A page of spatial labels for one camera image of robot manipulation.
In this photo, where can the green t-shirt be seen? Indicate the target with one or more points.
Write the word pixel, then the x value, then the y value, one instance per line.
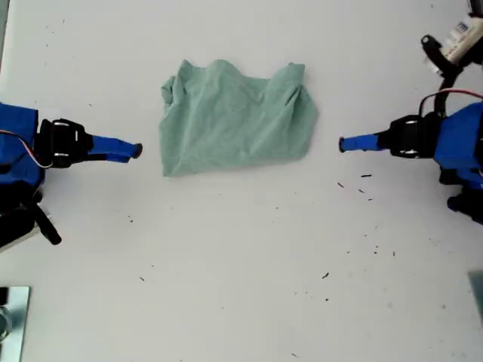
pixel 234 128

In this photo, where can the wide steel plate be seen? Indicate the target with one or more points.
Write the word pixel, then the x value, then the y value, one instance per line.
pixel 19 320

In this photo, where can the black camera box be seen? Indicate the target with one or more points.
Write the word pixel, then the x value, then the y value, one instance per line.
pixel 13 230

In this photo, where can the white printed camera box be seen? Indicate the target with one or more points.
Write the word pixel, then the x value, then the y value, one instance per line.
pixel 462 37

